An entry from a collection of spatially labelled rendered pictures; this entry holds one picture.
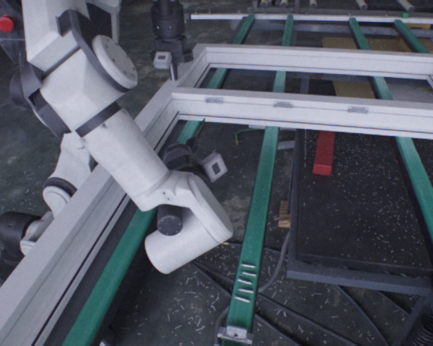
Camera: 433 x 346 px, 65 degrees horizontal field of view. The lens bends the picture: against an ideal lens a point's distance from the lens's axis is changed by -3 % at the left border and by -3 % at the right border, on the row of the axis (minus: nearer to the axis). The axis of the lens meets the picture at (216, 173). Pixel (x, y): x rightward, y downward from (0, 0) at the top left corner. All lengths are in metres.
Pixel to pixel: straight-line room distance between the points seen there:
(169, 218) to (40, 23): 0.30
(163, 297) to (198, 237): 1.15
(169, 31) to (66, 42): 0.55
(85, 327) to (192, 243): 0.20
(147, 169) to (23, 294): 0.24
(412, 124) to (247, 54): 0.64
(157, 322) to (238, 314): 1.04
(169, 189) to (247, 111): 0.55
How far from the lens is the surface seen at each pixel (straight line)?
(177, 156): 0.65
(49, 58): 0.51
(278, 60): 1.36
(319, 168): 1.26
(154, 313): 1.59
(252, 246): 0.63
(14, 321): 0.55
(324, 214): 1.12
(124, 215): 0.73
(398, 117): 1.00
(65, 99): 0.47
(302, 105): 0.96
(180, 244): 0.50
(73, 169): 1.16
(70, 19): 0.49
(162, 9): 0.97
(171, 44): 1.03
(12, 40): 0.92
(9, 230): 1.65
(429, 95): 1.90
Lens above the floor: 1.34
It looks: 37 degrees down
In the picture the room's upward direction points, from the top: 2 degrees counter-clockwise
